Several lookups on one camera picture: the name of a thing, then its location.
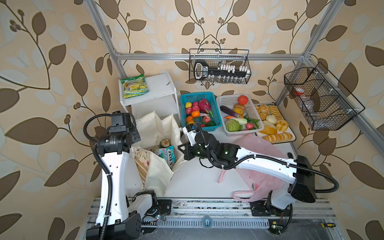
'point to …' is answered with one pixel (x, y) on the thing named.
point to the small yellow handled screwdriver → (331, 224)
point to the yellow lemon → (188, 104)
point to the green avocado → (210, 123)
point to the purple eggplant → (228, 111)
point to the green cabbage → (232, 125)
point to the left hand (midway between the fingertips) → (127, 134)
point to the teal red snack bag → (167, 154)
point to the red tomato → (243, 99)
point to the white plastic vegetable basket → (229, 102)
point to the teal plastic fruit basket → (185, 97)
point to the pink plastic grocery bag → (262, 183)
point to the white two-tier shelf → (161, 98)
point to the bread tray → (276, 129)
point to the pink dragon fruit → (204, 106)
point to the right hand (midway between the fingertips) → (177, 148)
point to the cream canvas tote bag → (154, 172)
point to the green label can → (165, 143)
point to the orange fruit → (195, 113)
